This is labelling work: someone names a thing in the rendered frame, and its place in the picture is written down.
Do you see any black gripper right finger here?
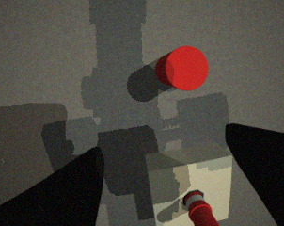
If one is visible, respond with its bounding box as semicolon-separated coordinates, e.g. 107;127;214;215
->
225;123;284;226

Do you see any cream block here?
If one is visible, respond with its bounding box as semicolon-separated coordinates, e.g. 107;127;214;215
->
145;142;232;226

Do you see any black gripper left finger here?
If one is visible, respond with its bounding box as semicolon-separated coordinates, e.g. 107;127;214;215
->
0;147;104;226

